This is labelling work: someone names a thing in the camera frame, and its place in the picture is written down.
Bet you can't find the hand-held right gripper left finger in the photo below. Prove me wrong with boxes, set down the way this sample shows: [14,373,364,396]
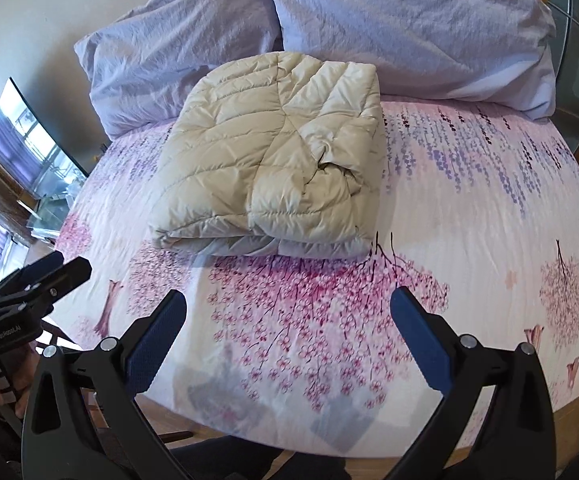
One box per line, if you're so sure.
[22,289,205,480]

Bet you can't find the flat screen television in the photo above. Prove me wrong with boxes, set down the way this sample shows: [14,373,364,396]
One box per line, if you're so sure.
[0,77,90,197]

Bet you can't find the cream quilted puffer jacket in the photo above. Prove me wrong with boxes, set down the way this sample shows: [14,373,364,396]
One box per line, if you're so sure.
[148,51,384,260]

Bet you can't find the floral printed bed sheet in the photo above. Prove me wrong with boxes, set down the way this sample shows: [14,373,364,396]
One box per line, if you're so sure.
[52,95,579,461]

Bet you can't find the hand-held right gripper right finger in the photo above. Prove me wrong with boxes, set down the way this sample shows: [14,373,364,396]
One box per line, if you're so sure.
[382,286,556,480]

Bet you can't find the glass television stand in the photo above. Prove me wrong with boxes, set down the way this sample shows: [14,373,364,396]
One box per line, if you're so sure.
[19,180,90,247]

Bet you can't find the crumpled lavender pillow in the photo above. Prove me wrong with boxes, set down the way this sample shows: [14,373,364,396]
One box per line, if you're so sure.
[74,0,285,142]

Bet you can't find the large lavender pillow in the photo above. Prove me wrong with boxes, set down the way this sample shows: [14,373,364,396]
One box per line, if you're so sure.
[259,0,557,121]

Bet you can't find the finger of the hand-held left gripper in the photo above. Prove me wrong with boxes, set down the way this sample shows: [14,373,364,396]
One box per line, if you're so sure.
[0,258,93,318]
[0,251,66,295]

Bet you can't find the person's left hand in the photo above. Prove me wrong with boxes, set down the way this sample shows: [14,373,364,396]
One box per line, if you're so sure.
[0,342,37,413]

